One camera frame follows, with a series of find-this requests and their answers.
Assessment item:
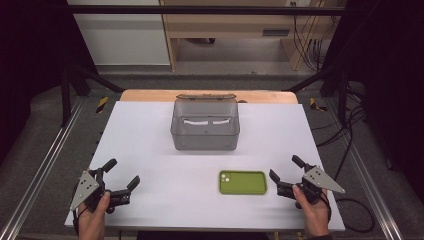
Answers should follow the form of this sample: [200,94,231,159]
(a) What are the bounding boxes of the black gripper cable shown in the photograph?
[334,197,376,234]

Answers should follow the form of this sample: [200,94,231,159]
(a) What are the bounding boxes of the white cabinet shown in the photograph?
[66,0,171,66]

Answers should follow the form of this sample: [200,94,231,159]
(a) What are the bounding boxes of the white table mat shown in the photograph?
[64,100,346,233]

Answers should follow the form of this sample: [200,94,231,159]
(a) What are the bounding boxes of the transparent grey storage box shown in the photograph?
[169,93,241,151]

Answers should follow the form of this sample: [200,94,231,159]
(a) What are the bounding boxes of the black curtain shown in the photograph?
[322,0,424,202]
[0,0,98,165]

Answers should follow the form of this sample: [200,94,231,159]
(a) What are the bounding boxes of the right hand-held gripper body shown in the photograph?
[276,164,347,205]

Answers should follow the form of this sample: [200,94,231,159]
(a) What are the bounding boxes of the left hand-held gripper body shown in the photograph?
[69,167,132,214]

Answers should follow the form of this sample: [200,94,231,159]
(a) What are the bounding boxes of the aluminium floor rail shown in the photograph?
[325,99,405,240]
[0,95,85,240]

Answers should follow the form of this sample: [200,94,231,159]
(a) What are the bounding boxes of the person's left hand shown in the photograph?
[78,192,111,240]

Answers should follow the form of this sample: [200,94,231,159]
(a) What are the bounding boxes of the green phone case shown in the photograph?
[218,170,268,196]

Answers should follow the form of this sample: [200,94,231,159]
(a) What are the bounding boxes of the black floor cables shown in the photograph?
[314,82,367,182]

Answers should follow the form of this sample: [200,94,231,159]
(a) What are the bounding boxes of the person's right hand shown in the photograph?
[292,184,331,239]

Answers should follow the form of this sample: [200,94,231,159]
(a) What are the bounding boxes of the black metal stand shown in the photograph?
[282,64,350,125]
[60,64,125,128]

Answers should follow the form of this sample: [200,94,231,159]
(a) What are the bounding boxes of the yellow black floor tape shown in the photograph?
[308,97,330,113]
[95,96,110,115]

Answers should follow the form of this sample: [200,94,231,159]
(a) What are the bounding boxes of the bundle of black hanging cables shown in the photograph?
[290,0,327,72]

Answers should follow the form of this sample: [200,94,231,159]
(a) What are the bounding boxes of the black horizontal frame bar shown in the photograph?
[65,4,348,16]

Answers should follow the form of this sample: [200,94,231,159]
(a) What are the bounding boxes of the wooden table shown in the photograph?
[119,88,299,105]

